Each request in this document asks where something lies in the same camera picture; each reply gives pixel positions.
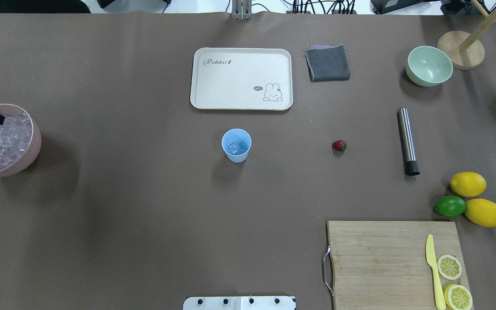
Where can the clear ice cubes pile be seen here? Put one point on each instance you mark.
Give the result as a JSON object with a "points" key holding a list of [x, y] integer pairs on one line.
{"points": [[15, 135]]}

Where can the light blue cup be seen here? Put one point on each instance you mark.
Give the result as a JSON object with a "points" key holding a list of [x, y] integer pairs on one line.
{"points": [[241, 137]]}

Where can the pink bowl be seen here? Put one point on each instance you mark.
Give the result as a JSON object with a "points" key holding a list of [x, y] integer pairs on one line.
{"points": [[33, 149]]}

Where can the cream rabbit tray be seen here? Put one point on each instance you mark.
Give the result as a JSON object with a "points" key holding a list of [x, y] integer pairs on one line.
{"points": [[241, 79]]}

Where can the grey folded cloth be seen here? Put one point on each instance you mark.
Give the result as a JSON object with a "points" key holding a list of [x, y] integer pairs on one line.
{"points": [[327, 63]]}

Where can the red strawberry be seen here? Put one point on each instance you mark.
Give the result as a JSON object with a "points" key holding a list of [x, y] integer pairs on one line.
{"points": [[339, 145]]}

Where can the wooden cutting board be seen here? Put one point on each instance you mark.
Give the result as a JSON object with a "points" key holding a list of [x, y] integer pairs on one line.
{"points": [[381, 264]]}

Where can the steel muddler black tip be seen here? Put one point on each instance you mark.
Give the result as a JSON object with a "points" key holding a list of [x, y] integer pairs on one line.
{"points": [[408, 147]]}

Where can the mint green bowl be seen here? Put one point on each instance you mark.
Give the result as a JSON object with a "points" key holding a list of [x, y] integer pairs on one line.
{"points": [[428, 66]]}

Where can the yellow plastic knife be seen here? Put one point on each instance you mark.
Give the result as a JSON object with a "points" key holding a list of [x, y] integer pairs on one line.
{"points": [[431, 261]]}

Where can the green lime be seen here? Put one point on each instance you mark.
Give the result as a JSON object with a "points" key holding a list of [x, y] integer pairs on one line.
{"points": [[450, 206]]}

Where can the wooden stand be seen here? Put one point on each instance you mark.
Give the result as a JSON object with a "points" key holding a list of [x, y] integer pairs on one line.
{"points": [[464, 49]]}

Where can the lemon slice upper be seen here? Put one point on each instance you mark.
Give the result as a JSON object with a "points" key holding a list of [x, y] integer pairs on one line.
{"points": [[449, 267]]}

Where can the lemon slice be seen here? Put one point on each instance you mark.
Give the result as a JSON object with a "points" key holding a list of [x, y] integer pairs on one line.
{"points": [[458, 297], [449, 267]]}

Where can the yellow lemon upper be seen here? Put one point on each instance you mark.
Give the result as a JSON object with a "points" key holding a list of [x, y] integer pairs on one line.
{"points": [[468, 184]]}

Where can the yellow lemon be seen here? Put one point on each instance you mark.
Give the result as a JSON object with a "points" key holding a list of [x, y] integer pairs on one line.
{"points": [[468, 184], [481, 211]]}

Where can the lemon slice lower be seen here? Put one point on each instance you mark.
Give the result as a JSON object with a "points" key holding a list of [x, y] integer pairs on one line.
{"points": [[458, 297]]}

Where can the yellow lemon lower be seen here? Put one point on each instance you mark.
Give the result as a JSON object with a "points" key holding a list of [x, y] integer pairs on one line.
{"points": [[481, 211]]}

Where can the aluminium camera mount post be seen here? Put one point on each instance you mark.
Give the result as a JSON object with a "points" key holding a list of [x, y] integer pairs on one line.
{"points": [[241, 9]]}

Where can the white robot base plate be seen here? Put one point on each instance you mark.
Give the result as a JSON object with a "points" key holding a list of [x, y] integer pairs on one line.
{"points": [[240, 303]]}

